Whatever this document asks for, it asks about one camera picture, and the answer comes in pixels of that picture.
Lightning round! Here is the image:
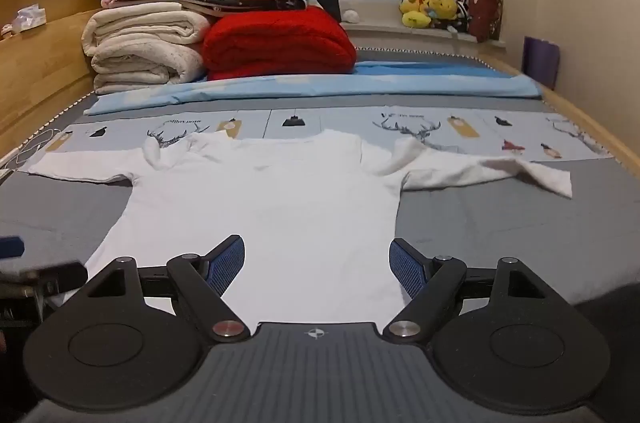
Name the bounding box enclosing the yellow plush toy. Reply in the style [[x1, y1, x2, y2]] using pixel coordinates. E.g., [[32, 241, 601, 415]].
[[399, 0, 434, 29], [426, 0, 459, 24]]

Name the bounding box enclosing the purple box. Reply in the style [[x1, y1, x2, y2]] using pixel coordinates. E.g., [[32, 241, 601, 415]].
[[522, 35, 561, 91]]

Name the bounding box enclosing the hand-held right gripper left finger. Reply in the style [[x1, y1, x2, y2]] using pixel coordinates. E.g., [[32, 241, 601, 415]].
[[82, 234, 252, 345]]

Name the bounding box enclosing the white plush toy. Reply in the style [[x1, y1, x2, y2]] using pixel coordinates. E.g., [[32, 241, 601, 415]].
[[337, 0, 362, 24]]

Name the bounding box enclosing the black and white striped plush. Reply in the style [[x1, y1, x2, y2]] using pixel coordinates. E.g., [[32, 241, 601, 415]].
[[449, 0, 474, 36]]

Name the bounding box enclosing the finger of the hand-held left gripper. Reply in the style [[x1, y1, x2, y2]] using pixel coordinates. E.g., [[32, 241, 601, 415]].
[[0, 260, 89, 300], [0, 235, 26, 260]]

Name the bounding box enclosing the tissue pack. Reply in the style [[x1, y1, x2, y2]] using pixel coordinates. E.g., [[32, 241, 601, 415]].
[[10, 4, 47, 35]]

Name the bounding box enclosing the grey mattress with dotted trim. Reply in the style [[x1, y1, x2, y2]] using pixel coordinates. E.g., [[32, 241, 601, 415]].
[[0, 45, 551, 174]]

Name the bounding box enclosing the cream folded quilt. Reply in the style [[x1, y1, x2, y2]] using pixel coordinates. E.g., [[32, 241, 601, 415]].
[[81, 8, 214, 96]]

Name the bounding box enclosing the white cable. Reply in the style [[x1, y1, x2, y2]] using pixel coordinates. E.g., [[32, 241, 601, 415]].
[[0, 127, 77, 174]]

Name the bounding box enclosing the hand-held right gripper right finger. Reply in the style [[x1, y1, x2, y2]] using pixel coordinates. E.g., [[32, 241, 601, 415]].
[[383, 238, 554, 345]]

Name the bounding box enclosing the grey deer print bed sheet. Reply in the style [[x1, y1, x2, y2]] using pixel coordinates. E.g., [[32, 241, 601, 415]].
[[0, 103, 640, 336]]

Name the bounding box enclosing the white long-sleeve shirt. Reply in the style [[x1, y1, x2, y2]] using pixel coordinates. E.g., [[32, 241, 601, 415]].
[[25, 129, 573, 324]]

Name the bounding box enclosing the light blue blanket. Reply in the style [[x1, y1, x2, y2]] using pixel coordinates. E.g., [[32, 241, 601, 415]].
[[87, 60, 544, 116]]

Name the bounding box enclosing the brown owl cushion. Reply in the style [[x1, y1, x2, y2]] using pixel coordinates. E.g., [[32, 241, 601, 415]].
[[467, 0, 503, 43]]

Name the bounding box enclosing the red folded blanket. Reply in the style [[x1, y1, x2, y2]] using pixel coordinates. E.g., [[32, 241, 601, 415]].
[[202, 7, 359, 82]]

